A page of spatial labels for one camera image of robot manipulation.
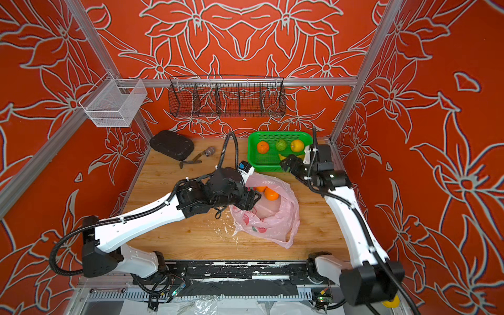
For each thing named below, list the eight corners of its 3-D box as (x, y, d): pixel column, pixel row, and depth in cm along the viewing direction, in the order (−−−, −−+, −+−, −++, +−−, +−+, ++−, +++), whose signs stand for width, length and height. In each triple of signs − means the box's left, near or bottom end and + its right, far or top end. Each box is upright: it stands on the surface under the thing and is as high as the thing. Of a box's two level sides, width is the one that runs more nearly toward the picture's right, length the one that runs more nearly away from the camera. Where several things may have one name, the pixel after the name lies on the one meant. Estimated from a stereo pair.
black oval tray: (148, 149, 117) (144, 142, 112) (163, 135, 125) (160, 128, 120) (183, 162, 110) (180, 155, 105) (197, 146, 118) (194, 139, 113)
